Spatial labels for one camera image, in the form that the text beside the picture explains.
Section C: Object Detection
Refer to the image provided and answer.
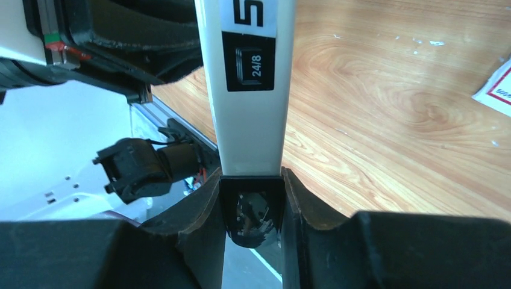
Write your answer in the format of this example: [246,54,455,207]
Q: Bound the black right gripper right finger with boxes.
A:
[281,169,510,288]

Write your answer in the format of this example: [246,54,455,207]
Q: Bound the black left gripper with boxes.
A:
[1,1,202,104]

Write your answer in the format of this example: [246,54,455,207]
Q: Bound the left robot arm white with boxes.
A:
[1,1,218,220]

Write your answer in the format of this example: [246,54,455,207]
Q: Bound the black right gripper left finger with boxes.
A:
[1,169,225,288]

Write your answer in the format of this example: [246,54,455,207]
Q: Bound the red white staple box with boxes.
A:
[472,59,510,117]

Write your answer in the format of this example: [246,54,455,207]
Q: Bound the white and black stapler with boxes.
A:
[195,1,296,248]

